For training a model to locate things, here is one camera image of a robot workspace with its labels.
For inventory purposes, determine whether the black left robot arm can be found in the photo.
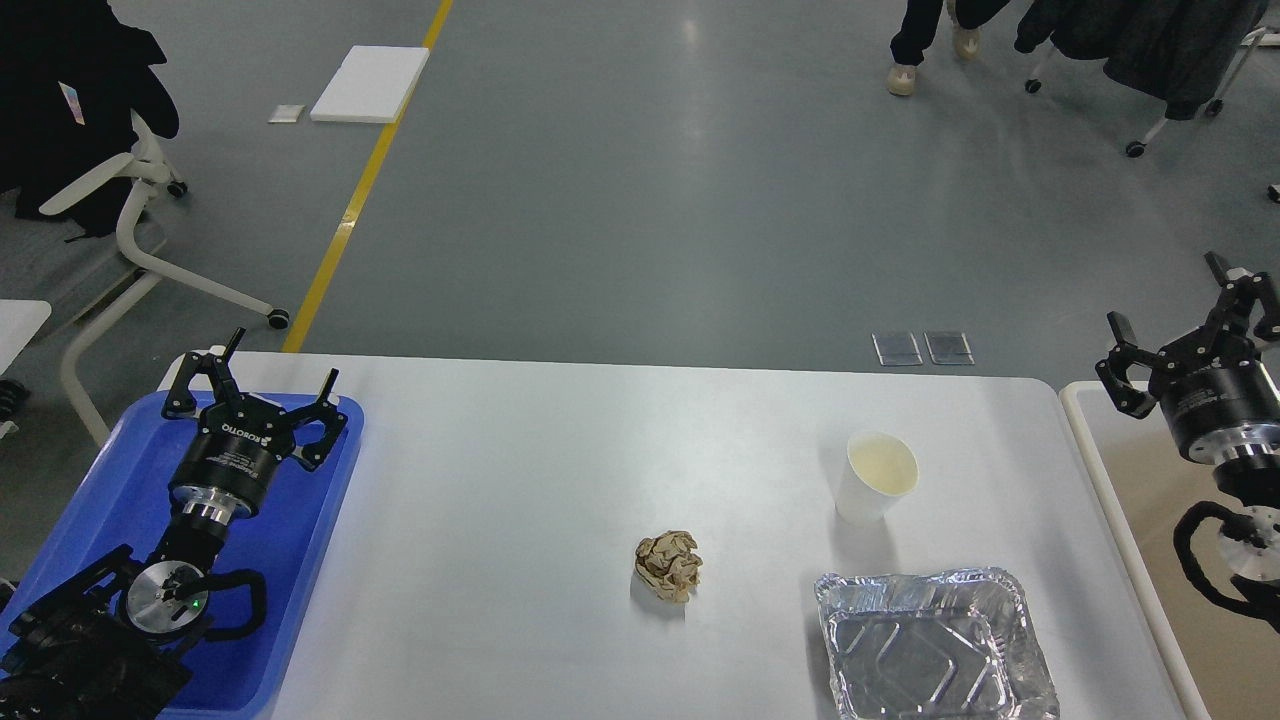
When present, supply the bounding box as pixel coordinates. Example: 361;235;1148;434
3;334;361;719

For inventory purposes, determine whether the white paper cup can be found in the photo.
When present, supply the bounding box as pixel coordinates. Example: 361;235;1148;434
835;430;920;524

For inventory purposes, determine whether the right floor metal plate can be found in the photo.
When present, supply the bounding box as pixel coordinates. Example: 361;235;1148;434
924;331;975;366

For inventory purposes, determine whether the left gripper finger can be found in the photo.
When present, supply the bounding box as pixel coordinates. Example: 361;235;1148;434
161;328;247;421
274;368;348;471

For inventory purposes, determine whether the aluminium foil tray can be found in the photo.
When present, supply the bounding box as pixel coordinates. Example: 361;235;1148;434
814;568;1061;719

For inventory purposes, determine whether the white office chair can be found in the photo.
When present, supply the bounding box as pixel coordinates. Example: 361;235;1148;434
38;110;291;447

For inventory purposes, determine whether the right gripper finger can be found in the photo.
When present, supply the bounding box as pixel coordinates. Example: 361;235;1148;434
1194;251;1279;346
1094;313;1170;419

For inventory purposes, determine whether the beige plastic bin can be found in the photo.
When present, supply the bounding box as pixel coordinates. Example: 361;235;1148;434
1059;380;1280;720

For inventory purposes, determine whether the floor metal plate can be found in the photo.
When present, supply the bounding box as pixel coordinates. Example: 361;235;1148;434
872;332;923;366
924;331;975;366

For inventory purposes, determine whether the white foam board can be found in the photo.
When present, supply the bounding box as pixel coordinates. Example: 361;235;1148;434
308;45;430;124

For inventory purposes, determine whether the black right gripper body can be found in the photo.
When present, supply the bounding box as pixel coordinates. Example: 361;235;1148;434
1149;333;1279;462

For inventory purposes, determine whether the crumpled brown paper ball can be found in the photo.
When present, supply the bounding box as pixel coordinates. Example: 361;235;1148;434
634;530;703;603

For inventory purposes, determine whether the blue plastic tray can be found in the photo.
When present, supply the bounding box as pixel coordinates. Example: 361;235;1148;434
3;392;364;719

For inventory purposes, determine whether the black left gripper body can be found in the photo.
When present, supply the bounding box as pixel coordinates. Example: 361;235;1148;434
168;395;296;519

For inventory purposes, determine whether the rolling rack with dark coats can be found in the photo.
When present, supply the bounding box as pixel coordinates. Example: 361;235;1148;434
1014;1;1277;159

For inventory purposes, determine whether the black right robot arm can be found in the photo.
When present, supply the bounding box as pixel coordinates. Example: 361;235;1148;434
1094;252;1279;626

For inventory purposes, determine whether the left floor metal plate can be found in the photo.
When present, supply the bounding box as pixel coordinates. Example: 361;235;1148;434
872;332;923;366

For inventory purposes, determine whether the person in black trousers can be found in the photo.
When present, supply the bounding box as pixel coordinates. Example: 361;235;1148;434
886;0;1011;97

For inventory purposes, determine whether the small floor plate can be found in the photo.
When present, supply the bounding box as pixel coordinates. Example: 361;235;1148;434
268;104;306;126

